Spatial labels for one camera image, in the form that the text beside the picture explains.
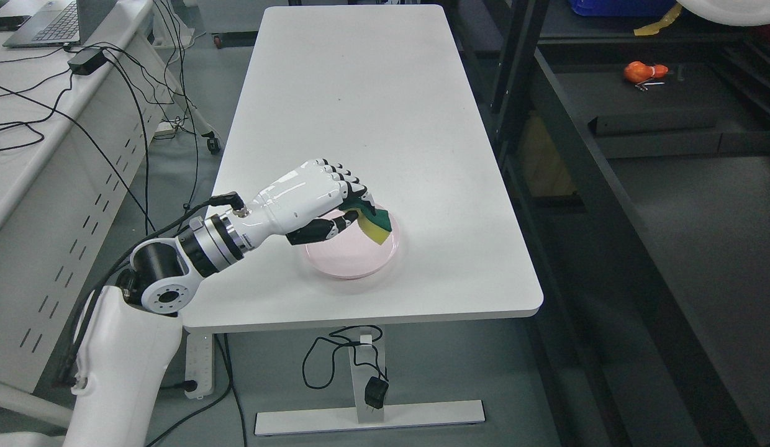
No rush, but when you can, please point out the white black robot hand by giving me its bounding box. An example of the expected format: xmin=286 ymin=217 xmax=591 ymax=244
xmin=228 ymin=159 xmax=378 ymax=249

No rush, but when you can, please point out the green yellow sponge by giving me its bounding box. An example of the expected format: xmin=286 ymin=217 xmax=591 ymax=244
xmin=338 ymin=197 xmax=392 ymax=245

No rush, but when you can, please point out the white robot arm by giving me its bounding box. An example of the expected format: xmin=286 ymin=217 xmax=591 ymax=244
xmin=55 ymin=192 xmax=248 ymax=446

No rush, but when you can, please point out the black metal shelf rack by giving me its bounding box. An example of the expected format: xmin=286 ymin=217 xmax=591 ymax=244
xmin=446 ymin=1 xmax=770 ymax=446

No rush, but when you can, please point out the pink round plate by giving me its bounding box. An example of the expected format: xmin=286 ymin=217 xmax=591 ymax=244
xmin=299 ymin=215 xmax=401 ymax=279

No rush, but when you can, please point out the white table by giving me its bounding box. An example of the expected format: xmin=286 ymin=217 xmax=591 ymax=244
xmin=183 ymin=4 xmax=553 ymax=445

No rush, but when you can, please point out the white power strip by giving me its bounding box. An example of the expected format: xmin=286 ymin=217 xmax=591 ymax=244
xmin=184 ymin=333 xmax=215 ymax=399

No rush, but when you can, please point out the black plug adapter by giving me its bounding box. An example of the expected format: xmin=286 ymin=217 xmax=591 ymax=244
xmin=363 ymin=376 xmax=389 ymax=410

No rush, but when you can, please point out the white side desk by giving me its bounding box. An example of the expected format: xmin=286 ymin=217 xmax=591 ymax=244
xmin=0 ymin=0 xmax=223 ymax=429

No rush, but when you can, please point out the black power adapter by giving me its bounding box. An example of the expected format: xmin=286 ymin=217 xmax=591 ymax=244
xmin=68 ymin=47 xmax=107 ymax=76

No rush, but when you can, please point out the grey laptop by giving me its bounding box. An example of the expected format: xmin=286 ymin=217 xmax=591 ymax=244
xmin=2 ymin=0 xmax=117 ymax=48

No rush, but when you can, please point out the blue plastic bin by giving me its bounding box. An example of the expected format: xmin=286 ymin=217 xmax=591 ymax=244
xmin=568 ymin=0 xmax=677 ymax=17

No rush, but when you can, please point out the orange plastic toy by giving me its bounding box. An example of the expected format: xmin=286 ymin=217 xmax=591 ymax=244
xmin=623 ymin=60 xmax=669 ymax=91

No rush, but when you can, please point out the black cable on desk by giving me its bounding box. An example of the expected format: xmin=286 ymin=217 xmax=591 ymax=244
xmin=0 ymin=45 xmax=157 ymax=235

